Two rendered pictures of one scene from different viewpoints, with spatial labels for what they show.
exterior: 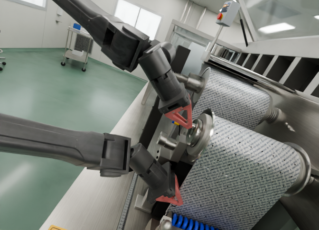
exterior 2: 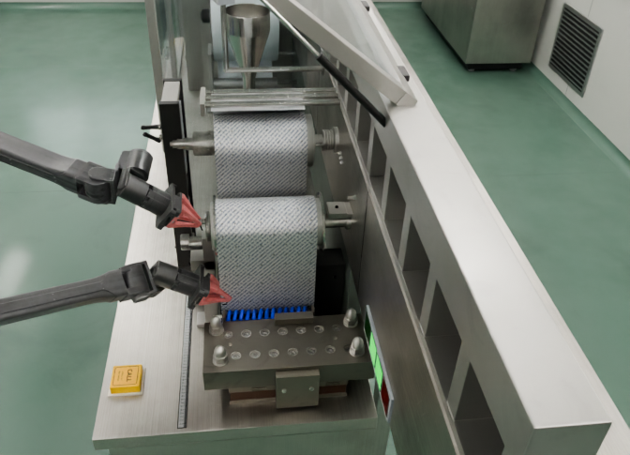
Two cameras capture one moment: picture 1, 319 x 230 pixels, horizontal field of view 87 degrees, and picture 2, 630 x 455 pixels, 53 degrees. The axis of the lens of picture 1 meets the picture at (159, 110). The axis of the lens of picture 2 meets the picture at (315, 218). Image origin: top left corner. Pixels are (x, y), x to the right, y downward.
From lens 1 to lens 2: 114 cm
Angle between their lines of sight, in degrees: 16
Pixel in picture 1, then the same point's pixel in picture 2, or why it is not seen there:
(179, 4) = not seen: outside the picture
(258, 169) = (277, 239)
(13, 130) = (62, 295)
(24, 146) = (73, 301)
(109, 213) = (169, 341)
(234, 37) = not seen: outside the picture
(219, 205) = (267, 284)
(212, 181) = (245, 265)
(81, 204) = (134, 344)
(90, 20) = (56, 177)
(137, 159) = (160, 276)
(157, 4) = not seen: outside the picture
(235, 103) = (262, 156)
